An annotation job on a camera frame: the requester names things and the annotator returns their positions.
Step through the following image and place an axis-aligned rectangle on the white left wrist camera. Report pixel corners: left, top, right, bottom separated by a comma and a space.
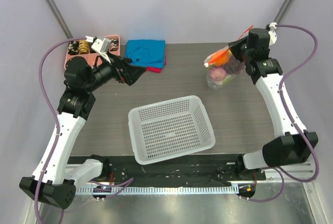
85, 36, 111, 63

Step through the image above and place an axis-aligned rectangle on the purple onion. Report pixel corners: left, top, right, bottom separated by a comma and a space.
209, 67, 227, 82

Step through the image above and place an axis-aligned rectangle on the pink organizer box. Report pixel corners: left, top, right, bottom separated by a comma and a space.
64, 35, 121, 69

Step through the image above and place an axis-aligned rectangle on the blue folded cloth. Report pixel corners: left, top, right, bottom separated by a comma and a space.
125, 40, 165, 69

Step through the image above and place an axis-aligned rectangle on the yellow striped rolled sock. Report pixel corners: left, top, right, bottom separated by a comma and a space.
78, 40, 91, 55

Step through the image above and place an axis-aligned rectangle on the white cauliflower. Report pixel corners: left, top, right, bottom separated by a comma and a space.
221, 74, 236, 86

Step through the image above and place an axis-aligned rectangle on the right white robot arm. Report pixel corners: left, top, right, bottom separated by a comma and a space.
228, 23, 318, 180

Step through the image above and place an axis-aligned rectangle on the black pink floral sock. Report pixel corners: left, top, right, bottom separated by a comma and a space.
109, 38, 119, 52

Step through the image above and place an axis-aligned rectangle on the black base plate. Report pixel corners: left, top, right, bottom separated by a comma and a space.
67, 153, 267, 189

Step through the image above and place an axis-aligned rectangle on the clear orange zip bag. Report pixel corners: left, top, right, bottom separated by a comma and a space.
203, 24, 254, 92

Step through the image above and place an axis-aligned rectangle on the black floral rolled sock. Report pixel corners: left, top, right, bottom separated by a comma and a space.
67, 41, 79, 55

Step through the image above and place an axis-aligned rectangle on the purple grape bunch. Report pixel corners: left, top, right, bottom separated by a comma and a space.
223, 59, 245, 75

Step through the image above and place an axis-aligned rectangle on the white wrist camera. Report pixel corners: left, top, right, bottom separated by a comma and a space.
85, 36, 111, 63
266, 22, 277, 46

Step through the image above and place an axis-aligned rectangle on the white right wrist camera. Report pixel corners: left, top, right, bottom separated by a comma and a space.
266, 22, 277, 46

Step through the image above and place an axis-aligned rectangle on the white slotted cable duct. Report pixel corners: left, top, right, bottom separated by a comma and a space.
76, 184, 239, 195

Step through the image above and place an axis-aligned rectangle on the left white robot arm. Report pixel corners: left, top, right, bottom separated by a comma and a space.
19, 54, 146, 209

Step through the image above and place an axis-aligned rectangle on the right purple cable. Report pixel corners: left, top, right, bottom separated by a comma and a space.
239, 24, 320, 203

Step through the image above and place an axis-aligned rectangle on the magenta folded cloth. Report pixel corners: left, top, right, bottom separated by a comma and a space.
146, 56, 167, 73

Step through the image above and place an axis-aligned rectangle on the orange fruit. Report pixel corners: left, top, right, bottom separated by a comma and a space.
214, 50, 232, 66

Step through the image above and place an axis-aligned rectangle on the white plastic basket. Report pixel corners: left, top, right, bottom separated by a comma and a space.
128, 95, 216, 165

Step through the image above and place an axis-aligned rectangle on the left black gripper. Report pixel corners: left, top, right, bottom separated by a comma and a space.
84, 51, 146, 93

